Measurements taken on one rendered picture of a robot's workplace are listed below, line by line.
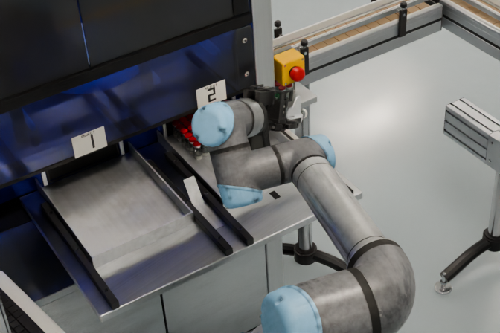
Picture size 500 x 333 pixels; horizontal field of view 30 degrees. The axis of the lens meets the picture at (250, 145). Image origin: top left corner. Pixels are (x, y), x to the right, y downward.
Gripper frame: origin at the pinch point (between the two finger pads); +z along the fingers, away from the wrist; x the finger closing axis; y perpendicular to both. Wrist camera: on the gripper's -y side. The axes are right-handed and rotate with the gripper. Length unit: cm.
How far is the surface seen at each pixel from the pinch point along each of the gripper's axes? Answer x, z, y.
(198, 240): 21.6, 3.8, -33.2
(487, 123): -12, 123, -12
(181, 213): 29.8, 8.9, -29.7
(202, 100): 37.8, 26.8, -5.2
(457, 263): -9, 127, -61
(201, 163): 35.3, 25.1, -20.9
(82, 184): 58, 7, -28
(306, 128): 33, 82, -17
